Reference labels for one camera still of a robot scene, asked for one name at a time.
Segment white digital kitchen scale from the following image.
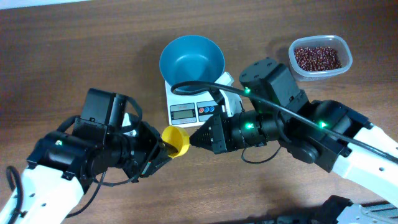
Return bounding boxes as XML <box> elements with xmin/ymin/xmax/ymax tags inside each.
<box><xmin>165</xmin><ymin>82</ymin><xmax>226</xmax><ymax>128</ymax></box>

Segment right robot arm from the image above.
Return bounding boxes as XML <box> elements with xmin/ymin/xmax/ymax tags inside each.
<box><xmin>190</xmin><ymin>58</ymin><xmax>397</xmax><ymax>204</ymax></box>

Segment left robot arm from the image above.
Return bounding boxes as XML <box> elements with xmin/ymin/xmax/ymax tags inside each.
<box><xmin>1</xmin><ymin>88</ymin><xmax>176</xmax><ymax>223</ymax></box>

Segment clear plastic container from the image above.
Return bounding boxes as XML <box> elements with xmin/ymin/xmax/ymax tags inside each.
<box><xmin>288</xmin><ymin>35</ymin><xmax>353</xmax><ymax>82</ymax></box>

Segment red beans in container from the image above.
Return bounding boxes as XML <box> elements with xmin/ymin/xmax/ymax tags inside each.
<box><xmin>294</xmin><ymin>47</ymin><xmax>342</xmax><ymax>72</ymax></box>

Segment black right camera cable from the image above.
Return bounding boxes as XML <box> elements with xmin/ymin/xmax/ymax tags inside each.
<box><xmin>170</xmin><ymin>80</ymin><xmax>398</xmax><ymax>165</ymax></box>

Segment teal bowl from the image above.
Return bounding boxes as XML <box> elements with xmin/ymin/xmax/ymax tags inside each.
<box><xmin>159</xmin><ymin>35</ymin><xmax>225</xmax><ymax>89</ymax></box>

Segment yellow measuring scoop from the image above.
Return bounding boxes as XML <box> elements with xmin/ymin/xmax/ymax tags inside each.
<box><xmin>161</xmin><ymin>126</ymin><xmax>190</xmax><ymax>159</ymax></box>

